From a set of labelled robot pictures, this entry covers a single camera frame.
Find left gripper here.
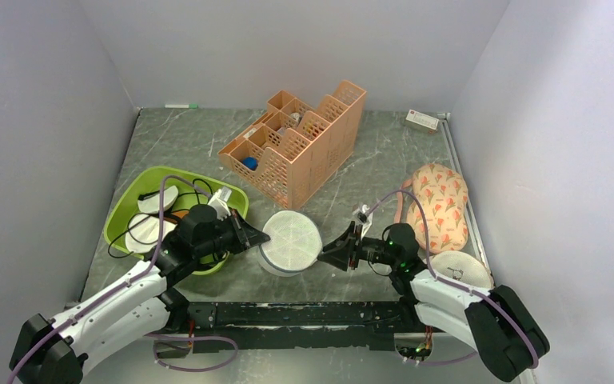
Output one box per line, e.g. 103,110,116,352
194,207,269,258

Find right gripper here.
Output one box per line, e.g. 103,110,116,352
318,221,400,270

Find white mesh laundry bag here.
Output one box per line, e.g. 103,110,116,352
257,210,323,277

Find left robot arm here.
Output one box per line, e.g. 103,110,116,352
7,205,270,383

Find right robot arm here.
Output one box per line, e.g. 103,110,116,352
318,222,550,382

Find black bra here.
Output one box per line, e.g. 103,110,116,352
193,255,225,275

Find white bra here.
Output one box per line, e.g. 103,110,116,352
125,186,179,254

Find floral pink bra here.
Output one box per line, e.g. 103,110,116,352
394,163,468,254

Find beige mesh laundry bag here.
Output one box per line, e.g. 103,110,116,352
429,250,495,289

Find blue ball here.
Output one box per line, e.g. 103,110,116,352
241,157,259,170

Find green plastic basin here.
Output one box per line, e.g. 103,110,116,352
104,166,249,259

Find orange plastic organizer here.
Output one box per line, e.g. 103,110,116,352
218,80,367,210

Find green white marker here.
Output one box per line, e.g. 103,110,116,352
164,104,199,109

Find small white red box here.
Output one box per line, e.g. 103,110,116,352
404,110,440,133

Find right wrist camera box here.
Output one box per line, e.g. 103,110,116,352
353,203,372,226

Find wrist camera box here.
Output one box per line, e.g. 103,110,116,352
353,203,372,226
207,186,232,219

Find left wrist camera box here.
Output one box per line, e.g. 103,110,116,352
207,186,232,219

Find black mounting rail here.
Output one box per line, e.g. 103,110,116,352
181,301,425,351

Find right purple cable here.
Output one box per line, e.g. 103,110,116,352
365,189,540,370

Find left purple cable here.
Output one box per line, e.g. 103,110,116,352
5,175,213,384

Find purple cable loop under rail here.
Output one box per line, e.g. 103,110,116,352
152,330,241,374

